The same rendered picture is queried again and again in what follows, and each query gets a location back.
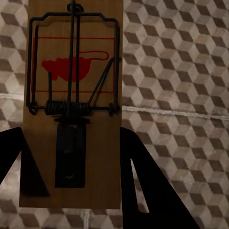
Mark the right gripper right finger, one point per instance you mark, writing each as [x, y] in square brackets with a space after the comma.
[167, 211]

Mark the mousetrap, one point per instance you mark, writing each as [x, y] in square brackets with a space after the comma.
[72, 110]

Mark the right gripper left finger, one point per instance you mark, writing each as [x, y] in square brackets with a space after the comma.
[10, 147]

